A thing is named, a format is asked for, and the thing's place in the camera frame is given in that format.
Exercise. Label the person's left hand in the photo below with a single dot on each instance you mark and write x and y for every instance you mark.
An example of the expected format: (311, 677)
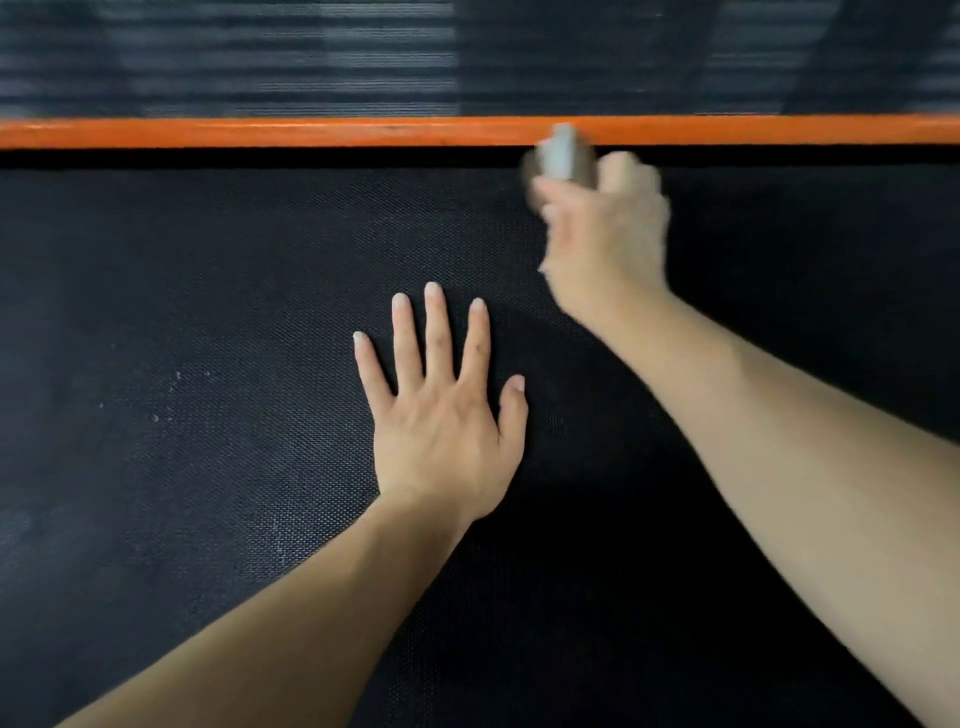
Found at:
(442, 435)

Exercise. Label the person's right hand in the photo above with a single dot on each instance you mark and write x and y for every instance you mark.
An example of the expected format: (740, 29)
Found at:
(607, 247)

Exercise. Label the brown and grey cleaning cloth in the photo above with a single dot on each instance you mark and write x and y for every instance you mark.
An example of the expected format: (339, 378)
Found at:
(559, 161)

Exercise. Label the person's right forearm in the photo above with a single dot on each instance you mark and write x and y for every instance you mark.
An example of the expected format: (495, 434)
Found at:
(810, 465)

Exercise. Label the person's left forearm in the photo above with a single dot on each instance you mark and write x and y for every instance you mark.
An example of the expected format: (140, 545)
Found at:
(285, 645)

